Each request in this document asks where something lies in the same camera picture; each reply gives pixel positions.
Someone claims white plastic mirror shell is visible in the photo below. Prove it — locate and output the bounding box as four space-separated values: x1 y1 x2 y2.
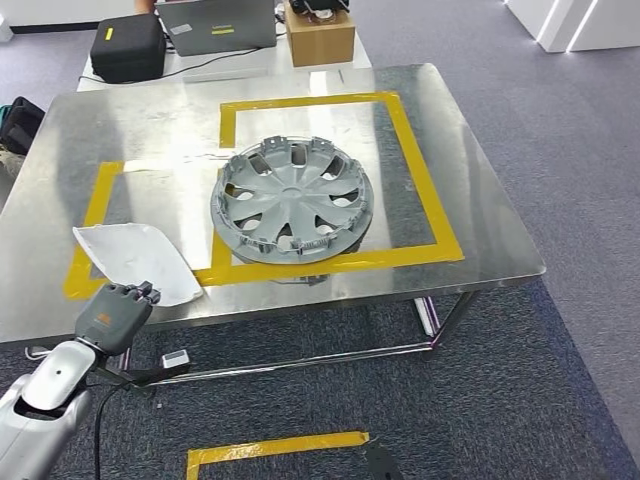
72 222 205 309

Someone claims yellow tape on workbench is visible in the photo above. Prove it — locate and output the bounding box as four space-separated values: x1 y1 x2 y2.
62 91 466 303

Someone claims white power strip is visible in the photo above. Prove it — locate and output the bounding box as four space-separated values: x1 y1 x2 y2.
414 296 442 339

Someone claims black bag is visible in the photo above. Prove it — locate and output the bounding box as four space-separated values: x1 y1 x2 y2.
0 96 47 158

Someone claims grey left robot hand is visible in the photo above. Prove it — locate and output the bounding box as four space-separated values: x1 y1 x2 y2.
73 280 162 358

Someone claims black device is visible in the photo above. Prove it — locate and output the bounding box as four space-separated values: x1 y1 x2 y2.
288 0 351 16

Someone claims black zip case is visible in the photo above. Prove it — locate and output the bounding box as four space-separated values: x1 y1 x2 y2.
89 13 168 85

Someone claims silver wheel hubcap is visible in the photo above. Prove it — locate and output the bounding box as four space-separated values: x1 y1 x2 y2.
209 135 376 267

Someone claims brown cardboard box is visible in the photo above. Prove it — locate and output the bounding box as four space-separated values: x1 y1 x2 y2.
282 5 356 69

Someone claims white table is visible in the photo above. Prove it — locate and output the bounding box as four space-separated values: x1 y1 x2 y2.
76 26 374 93

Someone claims black laptop cable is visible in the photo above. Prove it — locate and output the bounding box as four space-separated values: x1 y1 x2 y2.
75 46 275 87

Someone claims grey laptop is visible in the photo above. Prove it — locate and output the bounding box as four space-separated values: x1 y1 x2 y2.
155 0 278 58

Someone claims stainless steel workbench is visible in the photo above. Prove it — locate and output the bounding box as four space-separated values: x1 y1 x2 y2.
0 62 547 400

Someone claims yellow floor tape rectangle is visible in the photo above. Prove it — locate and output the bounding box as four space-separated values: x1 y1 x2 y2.
185 431 371 480

